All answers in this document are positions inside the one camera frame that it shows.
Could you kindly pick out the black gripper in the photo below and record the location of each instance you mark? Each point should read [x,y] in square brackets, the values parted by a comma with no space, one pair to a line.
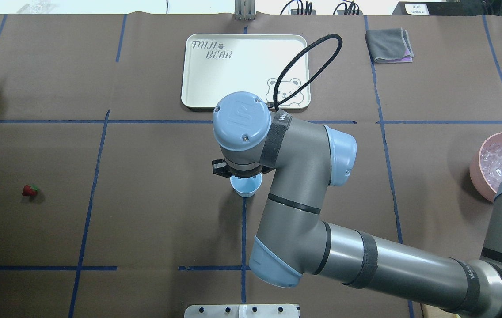
[218,168]

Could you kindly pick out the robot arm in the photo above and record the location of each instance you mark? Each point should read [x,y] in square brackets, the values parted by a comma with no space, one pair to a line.
[292,240]

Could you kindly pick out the light blue plastic cup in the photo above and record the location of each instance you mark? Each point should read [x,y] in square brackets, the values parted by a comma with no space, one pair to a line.
[246,187]

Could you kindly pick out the cream bear tray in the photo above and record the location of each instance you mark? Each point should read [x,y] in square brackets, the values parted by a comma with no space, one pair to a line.
[216,65]

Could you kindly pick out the red strawberry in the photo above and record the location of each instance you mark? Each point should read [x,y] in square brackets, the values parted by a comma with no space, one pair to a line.
[30,190]

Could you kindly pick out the grey folded cloth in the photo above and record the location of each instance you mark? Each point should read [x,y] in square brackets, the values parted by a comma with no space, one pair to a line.
[389,46]

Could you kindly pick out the pink bowl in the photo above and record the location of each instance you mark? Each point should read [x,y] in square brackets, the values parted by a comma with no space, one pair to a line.
[485,168]

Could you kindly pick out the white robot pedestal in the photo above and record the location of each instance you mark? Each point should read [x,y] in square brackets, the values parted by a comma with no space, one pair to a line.
[282,310]

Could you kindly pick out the aluminium frame post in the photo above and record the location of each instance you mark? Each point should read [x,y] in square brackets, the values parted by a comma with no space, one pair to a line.
[244,10]

